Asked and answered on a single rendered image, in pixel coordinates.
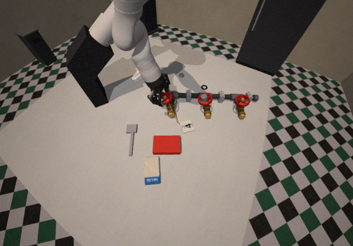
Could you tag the red rectangular block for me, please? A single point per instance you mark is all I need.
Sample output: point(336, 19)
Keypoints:
point(166, 145)

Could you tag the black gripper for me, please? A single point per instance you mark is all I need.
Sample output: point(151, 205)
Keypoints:
point(156, 88)

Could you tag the grey cylinder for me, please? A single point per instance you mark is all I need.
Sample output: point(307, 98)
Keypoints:
point(204, 97)

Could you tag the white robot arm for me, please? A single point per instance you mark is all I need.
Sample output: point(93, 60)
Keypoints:
point(121, 23)

